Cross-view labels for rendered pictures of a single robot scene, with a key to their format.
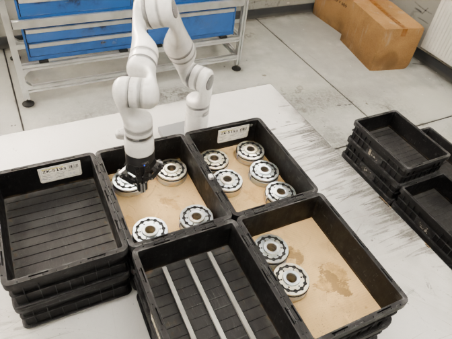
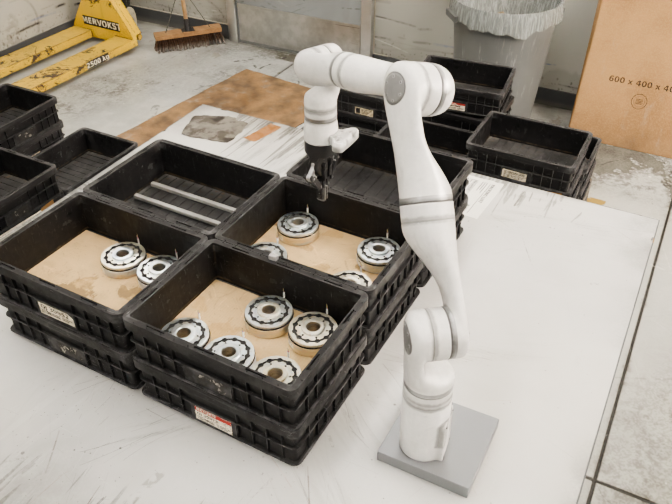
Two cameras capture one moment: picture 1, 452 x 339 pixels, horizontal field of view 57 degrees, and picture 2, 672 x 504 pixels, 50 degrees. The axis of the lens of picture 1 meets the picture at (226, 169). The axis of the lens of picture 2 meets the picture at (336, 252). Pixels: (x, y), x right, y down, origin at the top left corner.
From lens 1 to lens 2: 2.07 m
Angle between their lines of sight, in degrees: 94
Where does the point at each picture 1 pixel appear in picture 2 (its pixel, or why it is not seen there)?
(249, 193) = (231, 330)
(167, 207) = (313, 263)
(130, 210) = (345, 242)
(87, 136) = (563, 351)
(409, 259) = not seen: outside the picture
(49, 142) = (581, 313)
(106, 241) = not seen: hidden behind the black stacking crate
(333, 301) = (69, 274)
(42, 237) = (388, 190)
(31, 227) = not seen: hidden behind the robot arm
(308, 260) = (111, 295)
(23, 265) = (372, 173)
